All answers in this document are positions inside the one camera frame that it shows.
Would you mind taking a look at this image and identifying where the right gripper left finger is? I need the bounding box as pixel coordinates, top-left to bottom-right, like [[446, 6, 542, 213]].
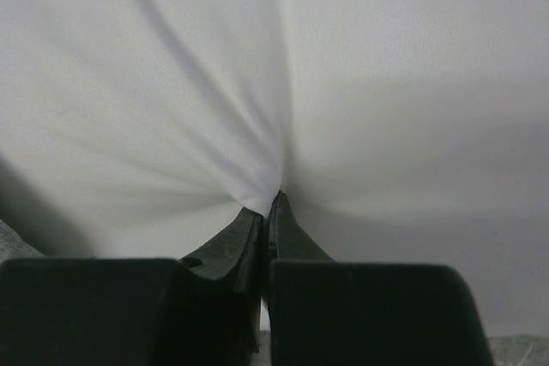
[[1, 209, 262, 365]]

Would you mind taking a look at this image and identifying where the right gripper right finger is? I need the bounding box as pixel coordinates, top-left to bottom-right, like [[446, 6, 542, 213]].
[[265, 193, 493, 366]]

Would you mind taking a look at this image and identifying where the grey striped pillowcase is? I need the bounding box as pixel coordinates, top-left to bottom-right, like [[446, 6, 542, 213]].
[[0, 220, 43, 263]]

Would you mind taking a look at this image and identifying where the white pillow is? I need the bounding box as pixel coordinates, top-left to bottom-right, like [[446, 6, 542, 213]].
[[1, 0, 548, 336]]

